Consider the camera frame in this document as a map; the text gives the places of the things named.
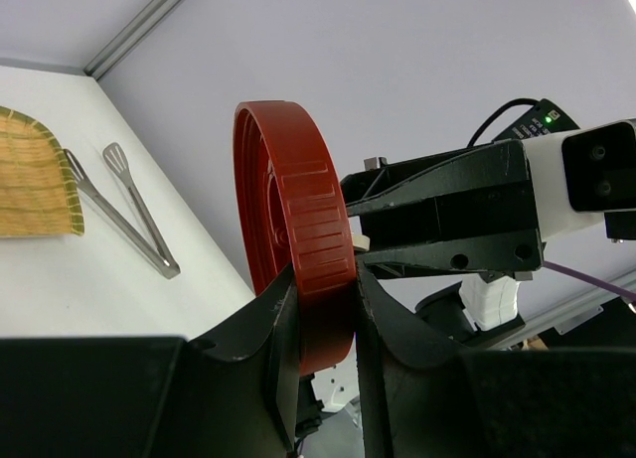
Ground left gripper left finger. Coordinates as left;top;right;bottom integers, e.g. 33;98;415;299
1;268;299;457

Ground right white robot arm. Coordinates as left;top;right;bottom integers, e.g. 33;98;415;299
281;99;635;344

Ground right aluminium frame post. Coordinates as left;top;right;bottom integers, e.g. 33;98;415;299
83;0;186;80

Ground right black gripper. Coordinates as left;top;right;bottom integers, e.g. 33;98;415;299
347;142;542;279

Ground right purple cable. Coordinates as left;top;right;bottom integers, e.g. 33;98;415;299
541;259;636;300

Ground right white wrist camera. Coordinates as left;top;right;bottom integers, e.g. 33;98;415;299
523;119;635;242

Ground bamboo woven tray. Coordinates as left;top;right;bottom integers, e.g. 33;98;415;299
1;106;84;237

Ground red round lid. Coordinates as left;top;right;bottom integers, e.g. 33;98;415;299
233;100;357;376

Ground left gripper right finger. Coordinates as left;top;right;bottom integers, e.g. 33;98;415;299
356;268;635;457

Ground steel food tongs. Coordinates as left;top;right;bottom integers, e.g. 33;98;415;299
64;142;181;280

